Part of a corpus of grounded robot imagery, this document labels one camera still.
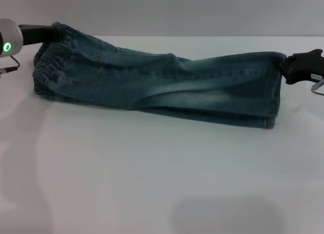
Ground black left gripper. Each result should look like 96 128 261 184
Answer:
18 23 67 47

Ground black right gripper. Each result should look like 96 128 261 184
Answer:
278 49 324 86

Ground blue denim shorts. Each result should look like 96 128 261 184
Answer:
32 21 288 130

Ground thin right arm cable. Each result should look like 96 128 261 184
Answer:
309 80 324 96

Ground thin arm cable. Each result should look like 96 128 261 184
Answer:
309 80 324 96
0 55 21 75

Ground thin left arm cable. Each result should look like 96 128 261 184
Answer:
0 55 21 75

